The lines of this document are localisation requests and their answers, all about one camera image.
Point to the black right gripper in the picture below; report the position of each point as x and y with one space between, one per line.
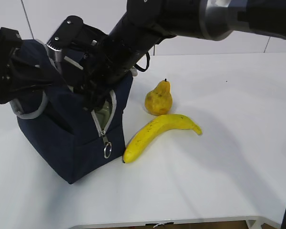
95 61

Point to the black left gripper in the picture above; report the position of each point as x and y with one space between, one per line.
18 76

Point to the green lid glass container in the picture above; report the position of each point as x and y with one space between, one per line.
103 114

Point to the navy blue lunch bag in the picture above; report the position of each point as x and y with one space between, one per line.
72 140

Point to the yellow pear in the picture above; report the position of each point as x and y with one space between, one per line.
159 101

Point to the yellow banana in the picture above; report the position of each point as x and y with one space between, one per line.
155 128

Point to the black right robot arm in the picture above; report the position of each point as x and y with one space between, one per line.
148 22

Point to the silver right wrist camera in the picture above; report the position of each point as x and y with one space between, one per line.
63 36

